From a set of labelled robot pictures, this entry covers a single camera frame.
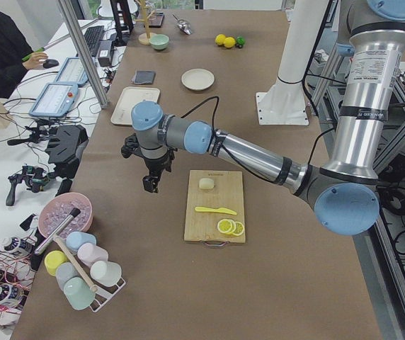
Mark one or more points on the black keyboard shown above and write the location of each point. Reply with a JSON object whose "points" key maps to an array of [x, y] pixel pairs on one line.
{"points": [[93, 37]]}

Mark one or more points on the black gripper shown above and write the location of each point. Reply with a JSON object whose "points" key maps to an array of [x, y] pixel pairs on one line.
{"points": [[153, 166]]}

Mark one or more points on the pink cup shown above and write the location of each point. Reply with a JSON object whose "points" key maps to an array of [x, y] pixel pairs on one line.
{"points": [[89, 253]]}

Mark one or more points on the blue cup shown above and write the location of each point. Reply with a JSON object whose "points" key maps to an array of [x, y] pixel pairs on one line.
{"points": [[76, 239]]}

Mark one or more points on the yellow lemon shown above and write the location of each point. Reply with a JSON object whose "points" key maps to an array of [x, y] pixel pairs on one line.
{"points": [[219, 40], [229, 42]]}

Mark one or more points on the yellow cup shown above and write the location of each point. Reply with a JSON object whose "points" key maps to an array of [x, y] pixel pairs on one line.
{"points": [[53, 260]]}

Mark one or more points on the wooden cup tree stand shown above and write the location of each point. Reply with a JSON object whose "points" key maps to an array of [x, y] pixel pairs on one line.
{"points": [[146, 12]]}

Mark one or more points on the aluminium frame post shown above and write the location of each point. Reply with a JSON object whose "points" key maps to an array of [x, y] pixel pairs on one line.
{"points": [[74, 29]]}

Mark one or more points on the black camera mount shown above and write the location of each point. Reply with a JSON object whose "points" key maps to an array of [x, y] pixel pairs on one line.
{"points": [[65, 149]]}

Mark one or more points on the blue teach pendant far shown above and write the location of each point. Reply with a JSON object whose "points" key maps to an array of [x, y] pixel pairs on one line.
{"points": [[72, 71]]}

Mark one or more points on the metal scoop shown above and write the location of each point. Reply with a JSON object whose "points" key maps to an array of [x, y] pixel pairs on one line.
{"points": [[183, 25]]}

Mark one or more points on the wooden cutting board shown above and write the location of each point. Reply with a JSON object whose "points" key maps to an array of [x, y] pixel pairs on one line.
{"points": [[228, 193]]}

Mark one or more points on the pink bowl with ice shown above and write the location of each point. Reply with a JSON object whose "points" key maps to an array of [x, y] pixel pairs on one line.
{"points": [[59, 208]]}

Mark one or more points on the lemon slice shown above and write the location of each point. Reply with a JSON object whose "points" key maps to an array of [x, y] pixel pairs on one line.
{"points": [[226, 226], [239, 229]]}

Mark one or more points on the metal muddler stick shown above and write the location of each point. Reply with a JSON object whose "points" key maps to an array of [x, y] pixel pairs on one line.
{"points": [[61, 226]]}

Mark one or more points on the black computer mouse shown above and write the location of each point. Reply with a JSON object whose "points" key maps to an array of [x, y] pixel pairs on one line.
{"points": [[50, 63]]}

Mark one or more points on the grey cup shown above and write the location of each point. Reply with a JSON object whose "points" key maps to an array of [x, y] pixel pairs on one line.
{"points": [[64, 273]]}

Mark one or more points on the mint green bowl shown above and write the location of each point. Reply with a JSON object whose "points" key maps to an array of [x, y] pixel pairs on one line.
{"points": [[159, 42]]}

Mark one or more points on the yellow plastic knife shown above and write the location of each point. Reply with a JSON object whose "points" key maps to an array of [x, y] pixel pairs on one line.
{"points": [[203, 209]]}

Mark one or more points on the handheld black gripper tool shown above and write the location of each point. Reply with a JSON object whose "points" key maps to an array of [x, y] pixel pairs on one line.
{"points": [[35, 178]]}

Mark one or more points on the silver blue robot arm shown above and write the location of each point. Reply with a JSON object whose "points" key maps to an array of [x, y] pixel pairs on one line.
{"points": [[341, 192]]}

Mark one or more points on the lemon slice back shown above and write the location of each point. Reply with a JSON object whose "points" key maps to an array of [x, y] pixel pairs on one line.
{"points": [[239, 229]]}

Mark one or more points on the cream round plate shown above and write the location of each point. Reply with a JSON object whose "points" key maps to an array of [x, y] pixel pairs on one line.
{"points": [[198, 79]]}

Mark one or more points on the white cup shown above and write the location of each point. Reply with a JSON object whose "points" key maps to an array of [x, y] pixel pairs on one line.
{"points": [[107, 273]]}

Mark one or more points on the grey folded cloth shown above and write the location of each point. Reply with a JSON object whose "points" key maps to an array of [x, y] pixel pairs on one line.
{"points": [[142, 77]]}

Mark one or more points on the blue teach pendant near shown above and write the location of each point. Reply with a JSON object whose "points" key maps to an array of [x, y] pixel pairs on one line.
{"points": [[55, 100]]}

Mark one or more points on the person in black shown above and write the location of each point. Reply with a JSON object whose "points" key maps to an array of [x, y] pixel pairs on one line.
{"points": [[16, 56]]}

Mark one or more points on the white cup rack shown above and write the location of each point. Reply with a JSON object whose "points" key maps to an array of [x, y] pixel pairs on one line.
{"points": [[105, 294]]}

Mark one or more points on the blue teach pendant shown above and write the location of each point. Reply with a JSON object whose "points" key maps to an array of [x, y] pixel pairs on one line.
{"points": [[72, 71], [55, 100]]}

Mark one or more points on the mint green cup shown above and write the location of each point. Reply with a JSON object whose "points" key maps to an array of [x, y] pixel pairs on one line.
{"points": [[78, 293]]}

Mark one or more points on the yellow lemon near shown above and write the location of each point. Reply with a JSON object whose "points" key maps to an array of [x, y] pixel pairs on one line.
{"points": [[229, 42]]}

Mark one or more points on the yellow lemon far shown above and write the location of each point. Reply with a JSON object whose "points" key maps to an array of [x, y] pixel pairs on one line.
{"points": [[219, 40]]}

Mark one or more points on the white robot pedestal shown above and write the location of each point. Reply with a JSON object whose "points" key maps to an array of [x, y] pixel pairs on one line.
{"points": [[284, 103]]}

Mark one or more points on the green lime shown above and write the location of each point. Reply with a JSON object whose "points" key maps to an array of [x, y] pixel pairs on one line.
{"points": [[240, 42]]}

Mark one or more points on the lemon slice front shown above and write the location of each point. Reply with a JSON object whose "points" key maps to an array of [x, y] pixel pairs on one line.
{"points": [[226, 226]]}

